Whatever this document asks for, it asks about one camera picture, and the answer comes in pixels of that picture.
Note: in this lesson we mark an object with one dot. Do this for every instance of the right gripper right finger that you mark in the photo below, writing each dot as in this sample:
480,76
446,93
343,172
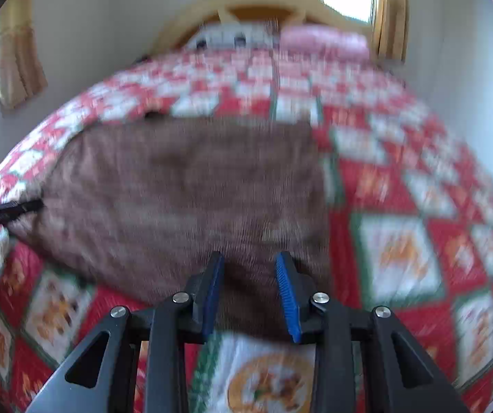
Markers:
365,360

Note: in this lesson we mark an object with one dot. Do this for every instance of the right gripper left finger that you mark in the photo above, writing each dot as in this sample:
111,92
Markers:
147,345

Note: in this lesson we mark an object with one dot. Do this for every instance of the brown knit sweater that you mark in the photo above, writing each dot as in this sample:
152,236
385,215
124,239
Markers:
141,206

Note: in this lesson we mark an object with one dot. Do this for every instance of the yellow curtain left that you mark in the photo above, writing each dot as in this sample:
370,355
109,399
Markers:
21,73

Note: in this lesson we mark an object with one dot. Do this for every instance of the red teddy bear quilt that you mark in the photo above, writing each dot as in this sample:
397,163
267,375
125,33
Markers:
410,225

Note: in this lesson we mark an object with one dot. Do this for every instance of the grey patterned pillow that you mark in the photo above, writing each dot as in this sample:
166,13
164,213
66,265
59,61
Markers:
232,36

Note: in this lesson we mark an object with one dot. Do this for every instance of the pink pillow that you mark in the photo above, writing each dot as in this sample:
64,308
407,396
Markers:
325,41

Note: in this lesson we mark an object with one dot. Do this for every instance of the cream wooden headboard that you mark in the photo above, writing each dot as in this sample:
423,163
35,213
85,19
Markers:
277,13

